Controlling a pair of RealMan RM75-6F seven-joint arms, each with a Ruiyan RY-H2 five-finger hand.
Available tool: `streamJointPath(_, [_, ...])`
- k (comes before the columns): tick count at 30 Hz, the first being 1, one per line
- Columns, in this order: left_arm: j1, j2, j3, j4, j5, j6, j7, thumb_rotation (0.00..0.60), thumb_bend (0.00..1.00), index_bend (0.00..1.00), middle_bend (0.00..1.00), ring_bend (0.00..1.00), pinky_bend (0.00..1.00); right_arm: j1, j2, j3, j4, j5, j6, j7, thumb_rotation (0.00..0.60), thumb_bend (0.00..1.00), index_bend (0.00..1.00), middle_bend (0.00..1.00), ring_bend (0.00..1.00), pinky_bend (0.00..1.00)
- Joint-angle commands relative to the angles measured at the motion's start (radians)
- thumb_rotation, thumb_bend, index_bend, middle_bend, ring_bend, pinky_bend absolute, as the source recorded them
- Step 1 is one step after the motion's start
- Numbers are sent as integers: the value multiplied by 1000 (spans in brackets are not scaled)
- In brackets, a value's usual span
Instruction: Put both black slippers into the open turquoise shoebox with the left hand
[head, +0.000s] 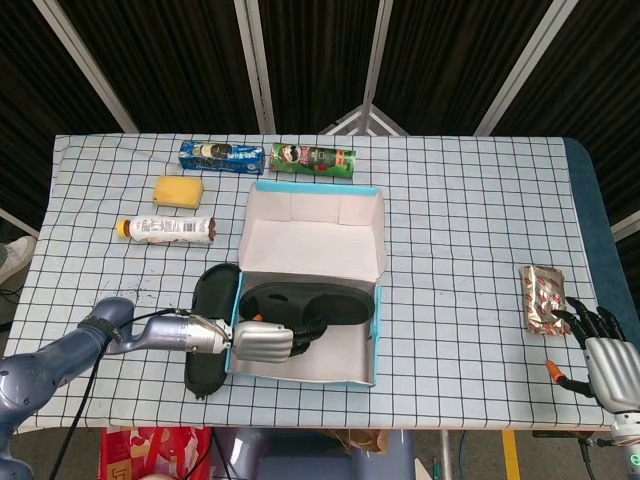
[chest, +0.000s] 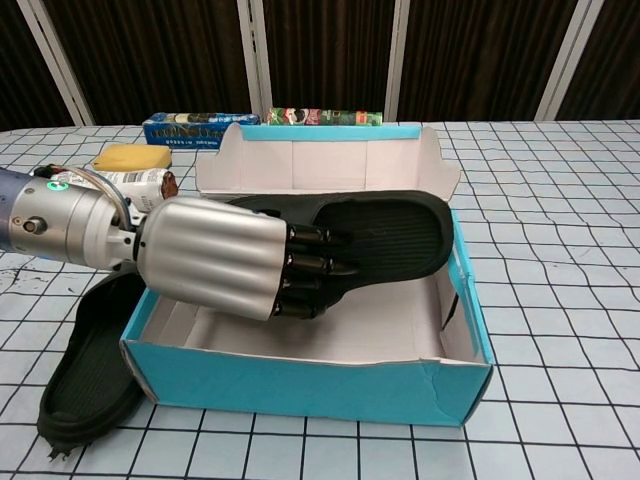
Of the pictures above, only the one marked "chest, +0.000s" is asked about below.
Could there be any yellow sponge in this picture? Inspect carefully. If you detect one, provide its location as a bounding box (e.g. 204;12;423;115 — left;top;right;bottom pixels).
94;144;172;171

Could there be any white drink bottle yellow cap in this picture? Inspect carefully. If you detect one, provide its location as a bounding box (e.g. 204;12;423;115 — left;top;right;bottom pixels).
49;166;179;211

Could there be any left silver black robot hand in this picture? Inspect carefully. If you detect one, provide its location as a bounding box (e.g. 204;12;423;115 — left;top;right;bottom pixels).
134;196;362;321

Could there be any blue snack package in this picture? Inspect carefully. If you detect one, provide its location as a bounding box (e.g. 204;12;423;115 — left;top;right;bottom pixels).
142;112;261;150

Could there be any light blue shoe box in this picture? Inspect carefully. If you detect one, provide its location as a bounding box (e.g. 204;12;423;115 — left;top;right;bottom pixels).
118;122;496;427

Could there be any dark folding partition screen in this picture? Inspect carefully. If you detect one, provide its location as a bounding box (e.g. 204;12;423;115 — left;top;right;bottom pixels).
0;0;640;126

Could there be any green chips can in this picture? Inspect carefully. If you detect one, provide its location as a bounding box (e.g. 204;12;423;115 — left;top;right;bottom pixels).
264;106;384;126

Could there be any black slipper with frayed toe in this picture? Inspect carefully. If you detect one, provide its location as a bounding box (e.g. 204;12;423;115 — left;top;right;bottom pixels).
37;272;149;459

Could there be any checked light blue tablecloth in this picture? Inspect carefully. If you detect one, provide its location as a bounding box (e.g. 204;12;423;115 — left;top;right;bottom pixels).
0;118;640;480

